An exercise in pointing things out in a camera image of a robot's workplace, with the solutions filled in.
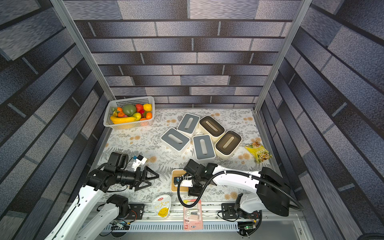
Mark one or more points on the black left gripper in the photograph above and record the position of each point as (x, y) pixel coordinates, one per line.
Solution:
(139, 176)

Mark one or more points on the bamboo lid tissue box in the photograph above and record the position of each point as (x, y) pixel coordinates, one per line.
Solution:
(176, 173)

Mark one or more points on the grey lid tissue box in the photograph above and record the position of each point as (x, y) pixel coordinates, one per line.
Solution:
(204, 149)
(189, 125)
(176, 141)

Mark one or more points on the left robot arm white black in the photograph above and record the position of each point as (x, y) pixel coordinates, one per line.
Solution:
(73, 225)

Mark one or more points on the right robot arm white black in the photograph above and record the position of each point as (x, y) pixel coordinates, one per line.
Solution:
(266, 190)

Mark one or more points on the dark lid cream tissue box right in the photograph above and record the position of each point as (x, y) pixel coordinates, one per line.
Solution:
(227, 144)

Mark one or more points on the dark lid cream tissue box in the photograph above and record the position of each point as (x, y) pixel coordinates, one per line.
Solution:
(227, 144)
(209, 126)

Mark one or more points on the dark lid cream tissue box rear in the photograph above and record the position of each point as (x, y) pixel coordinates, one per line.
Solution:
(209, 126)

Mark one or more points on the white yellow snack pouch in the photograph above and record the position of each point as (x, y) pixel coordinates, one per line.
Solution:
(162, 205)

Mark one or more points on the pink stapler blister pack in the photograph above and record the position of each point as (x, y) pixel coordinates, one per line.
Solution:
(193, 218)

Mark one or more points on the orange toy fruit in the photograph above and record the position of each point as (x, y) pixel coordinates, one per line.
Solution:
(148, 115)

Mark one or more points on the green toy apple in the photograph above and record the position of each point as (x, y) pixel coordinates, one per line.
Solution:
(137, 116)

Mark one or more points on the green snack bag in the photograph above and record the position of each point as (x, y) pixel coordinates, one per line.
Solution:
(259, 152)

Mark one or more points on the yellow toy banana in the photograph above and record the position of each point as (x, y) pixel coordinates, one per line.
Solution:
(117, 120)

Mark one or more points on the small orange toy carrot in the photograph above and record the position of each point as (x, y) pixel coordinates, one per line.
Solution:
(119, 112)

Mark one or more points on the red toy fruit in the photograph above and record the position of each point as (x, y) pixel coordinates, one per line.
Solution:
(139, 107)

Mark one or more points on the yellow toy pepper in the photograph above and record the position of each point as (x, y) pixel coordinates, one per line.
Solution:
(148, 107)

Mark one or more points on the white plastic basket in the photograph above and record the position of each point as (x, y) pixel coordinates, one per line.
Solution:
(112, 105)

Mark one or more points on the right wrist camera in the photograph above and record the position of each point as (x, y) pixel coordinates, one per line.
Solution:
(182, 182)

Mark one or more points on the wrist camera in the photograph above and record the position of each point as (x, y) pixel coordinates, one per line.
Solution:
(182, 182)
(139, 161)

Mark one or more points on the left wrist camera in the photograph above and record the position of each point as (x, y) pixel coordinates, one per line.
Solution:
(139, 161)

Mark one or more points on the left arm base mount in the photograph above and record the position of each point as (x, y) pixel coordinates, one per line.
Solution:
(131, 212)

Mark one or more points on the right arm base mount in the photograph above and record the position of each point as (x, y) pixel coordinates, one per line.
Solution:
(230, 212)

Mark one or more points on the white slotted cable duct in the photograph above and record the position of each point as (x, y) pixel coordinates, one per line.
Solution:
(157, 227)

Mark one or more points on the left aluminium frame post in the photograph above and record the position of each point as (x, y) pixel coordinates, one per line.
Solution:
(70, 25)

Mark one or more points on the aluminium frame post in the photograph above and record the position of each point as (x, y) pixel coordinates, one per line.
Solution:
(303, 8)
(70, 25)

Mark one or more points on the right aluminium frame post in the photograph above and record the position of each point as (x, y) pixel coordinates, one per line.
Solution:
(303, 8)

